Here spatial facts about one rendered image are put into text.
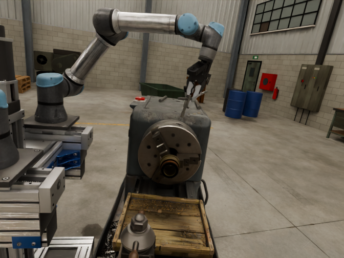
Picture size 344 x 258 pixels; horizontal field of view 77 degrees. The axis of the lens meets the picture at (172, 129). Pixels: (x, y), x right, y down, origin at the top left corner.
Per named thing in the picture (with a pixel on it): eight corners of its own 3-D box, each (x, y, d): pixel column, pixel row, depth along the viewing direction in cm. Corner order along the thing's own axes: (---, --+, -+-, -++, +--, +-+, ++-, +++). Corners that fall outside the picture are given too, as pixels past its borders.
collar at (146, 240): (124, 224, 54) (125, 214, 53) (155, 227, 54) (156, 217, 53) (116, 250, 46) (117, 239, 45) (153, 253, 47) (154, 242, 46)
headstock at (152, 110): (136, 140, 183) (140, 93, 171) (192, 146, 185) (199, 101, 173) (121, 174, 126) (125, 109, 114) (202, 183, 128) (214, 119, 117)
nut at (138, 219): (131, 220, 51) (132, 208, 50) (148, 221, 51) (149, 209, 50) (128, 233, 47) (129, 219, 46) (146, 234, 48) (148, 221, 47)
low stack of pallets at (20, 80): (4, 86, 777) (2, 73, 765) (31, 88, 807) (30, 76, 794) (-11, 91, 666) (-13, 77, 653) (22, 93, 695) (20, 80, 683)
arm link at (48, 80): (30, 100, 105) (28, 71, 101) (50, 97, 118) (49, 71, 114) (52, 104, 103) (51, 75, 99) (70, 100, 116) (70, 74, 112)
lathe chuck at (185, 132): (133, 167, 117) (149, 113, 109) (188, 182, 120) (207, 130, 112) (130, 175, 109) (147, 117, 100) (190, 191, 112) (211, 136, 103)
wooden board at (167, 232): (127, 199, 104) (128, 192, 103) (200, 206, 106) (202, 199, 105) (111, 251, 76) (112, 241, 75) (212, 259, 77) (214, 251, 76)
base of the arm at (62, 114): (28, 122, 105) (27, 101, 102) (42, 114, 119) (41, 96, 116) (62, 124, 107) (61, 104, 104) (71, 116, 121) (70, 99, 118)
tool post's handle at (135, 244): (131, 246, 47) (131, 239, 47) (140, 247, 47) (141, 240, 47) (127, 264, 43) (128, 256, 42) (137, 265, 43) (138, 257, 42)
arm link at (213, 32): (208, 23, 102) (225, 28, 101) (200, 47, 105) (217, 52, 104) (207, 19, 94) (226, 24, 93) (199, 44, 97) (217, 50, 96)
